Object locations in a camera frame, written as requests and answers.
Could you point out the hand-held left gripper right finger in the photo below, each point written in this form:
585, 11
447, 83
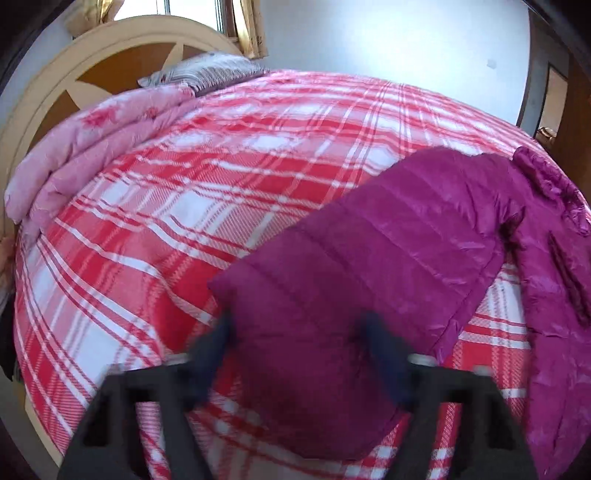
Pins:
384, 355

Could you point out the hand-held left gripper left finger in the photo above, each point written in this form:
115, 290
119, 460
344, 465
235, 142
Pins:
211, 353

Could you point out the magenta down jacket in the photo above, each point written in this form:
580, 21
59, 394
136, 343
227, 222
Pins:
369, 240

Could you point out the red plaid bed sheet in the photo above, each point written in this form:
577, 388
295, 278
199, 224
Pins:
184, 221

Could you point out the pink floral quilt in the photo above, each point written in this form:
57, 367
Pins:
92, 147

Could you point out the striped pillow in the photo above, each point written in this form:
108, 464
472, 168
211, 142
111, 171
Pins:
212, 71

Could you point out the cream and brown headboard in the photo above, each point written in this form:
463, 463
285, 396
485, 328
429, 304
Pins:
51, 74

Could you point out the yellow patterned curtain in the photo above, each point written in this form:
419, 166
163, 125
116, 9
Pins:
249, 27
106, 9

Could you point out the window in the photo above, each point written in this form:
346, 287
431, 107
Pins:
194, 11

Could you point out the wooden door frame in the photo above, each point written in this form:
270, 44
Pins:
538, 69

